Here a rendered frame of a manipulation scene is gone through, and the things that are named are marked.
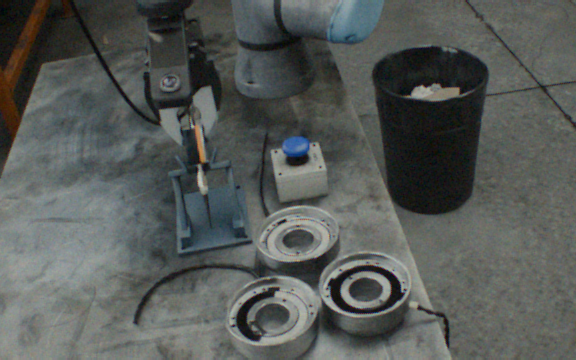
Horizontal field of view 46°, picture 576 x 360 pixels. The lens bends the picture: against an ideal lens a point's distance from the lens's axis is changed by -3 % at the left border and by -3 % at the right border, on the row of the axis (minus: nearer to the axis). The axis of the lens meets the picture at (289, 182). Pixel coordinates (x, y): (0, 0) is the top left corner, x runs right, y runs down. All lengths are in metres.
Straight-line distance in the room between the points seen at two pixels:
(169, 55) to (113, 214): 0.32
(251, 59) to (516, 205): 1.24
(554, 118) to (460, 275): 0.89
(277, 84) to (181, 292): 0.48
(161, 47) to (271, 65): 0.43
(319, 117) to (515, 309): 0.95
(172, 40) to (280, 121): 0.39
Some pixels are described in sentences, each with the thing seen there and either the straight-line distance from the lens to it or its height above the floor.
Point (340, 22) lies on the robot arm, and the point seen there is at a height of 0.96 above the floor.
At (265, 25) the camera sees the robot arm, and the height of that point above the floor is 0.93.
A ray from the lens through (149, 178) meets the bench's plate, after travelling 1.10.
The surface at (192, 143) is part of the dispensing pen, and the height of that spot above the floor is 0.93.
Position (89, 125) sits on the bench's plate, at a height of 0.80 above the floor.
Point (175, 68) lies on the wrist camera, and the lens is 0.81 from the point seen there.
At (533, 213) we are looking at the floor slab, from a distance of 2.24.
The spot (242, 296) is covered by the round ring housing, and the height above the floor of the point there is 0.83.
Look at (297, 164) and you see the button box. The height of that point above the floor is 0.85.
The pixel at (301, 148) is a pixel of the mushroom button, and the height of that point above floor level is 0.87.
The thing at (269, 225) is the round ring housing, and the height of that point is 0.83.
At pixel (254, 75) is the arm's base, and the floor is 0.84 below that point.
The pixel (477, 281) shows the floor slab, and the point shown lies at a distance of 2.00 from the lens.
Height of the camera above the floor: 1.41
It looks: 36 degrees down
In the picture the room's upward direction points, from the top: 8 degrees counter-clockwise
